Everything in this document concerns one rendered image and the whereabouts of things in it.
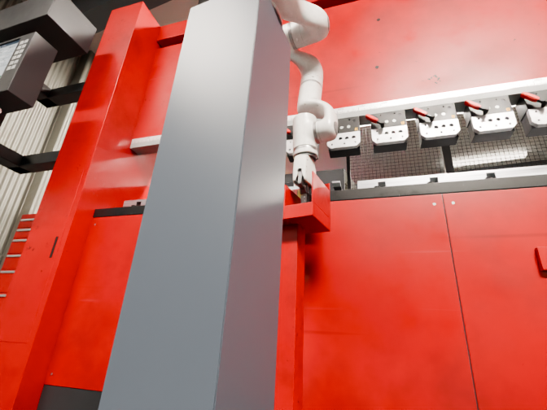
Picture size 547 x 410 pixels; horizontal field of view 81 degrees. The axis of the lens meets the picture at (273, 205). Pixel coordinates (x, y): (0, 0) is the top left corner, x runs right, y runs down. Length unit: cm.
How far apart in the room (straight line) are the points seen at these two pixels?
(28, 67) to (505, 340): 213
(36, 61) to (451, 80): 192
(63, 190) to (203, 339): 153
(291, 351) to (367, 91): 123
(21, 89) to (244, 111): 145
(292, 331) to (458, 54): 144
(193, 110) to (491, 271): 100
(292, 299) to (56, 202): 131
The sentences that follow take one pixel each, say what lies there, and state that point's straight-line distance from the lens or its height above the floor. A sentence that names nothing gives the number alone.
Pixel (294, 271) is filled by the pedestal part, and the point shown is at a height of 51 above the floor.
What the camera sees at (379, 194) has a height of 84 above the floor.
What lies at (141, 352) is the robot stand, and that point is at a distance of 51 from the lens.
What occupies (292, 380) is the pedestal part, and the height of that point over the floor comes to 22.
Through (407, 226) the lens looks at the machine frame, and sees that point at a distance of 123.
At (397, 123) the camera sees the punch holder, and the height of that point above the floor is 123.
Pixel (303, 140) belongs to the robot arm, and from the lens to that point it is 110.
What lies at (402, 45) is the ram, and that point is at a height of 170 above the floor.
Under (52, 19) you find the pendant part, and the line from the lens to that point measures 219.
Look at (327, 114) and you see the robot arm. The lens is 114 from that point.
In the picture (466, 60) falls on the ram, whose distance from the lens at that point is 182.
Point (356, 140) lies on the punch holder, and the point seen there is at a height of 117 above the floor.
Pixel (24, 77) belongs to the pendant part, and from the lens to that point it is 192.
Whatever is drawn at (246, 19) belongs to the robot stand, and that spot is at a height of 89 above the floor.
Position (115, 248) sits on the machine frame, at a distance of 165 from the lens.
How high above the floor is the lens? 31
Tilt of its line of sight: 23 degrees up
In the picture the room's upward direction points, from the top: 3 degrees clockwise
